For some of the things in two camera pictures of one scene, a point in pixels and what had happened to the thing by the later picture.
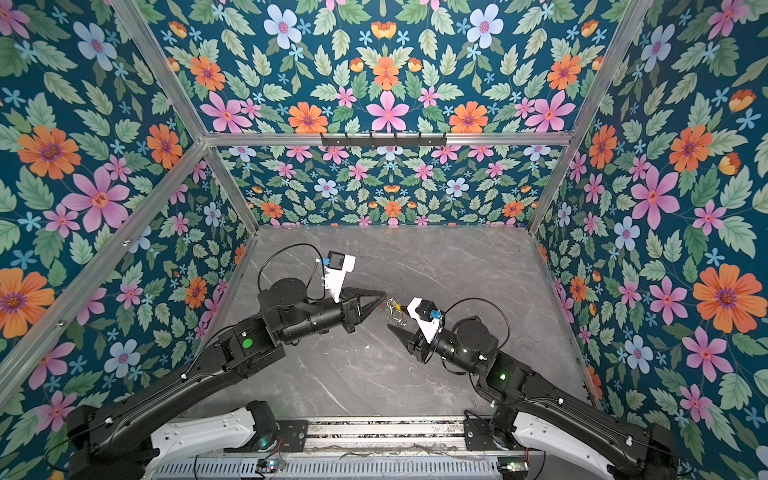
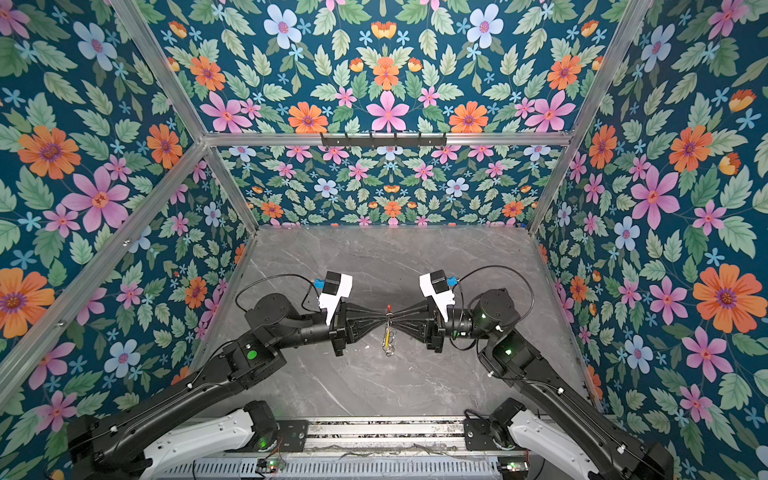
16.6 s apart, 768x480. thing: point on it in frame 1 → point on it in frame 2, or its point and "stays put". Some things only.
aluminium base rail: (387, 434) stays put
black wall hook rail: (383, 141) stays put
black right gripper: (414, 344) → (433, 327)
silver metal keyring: (396, 313) → (389, 336)
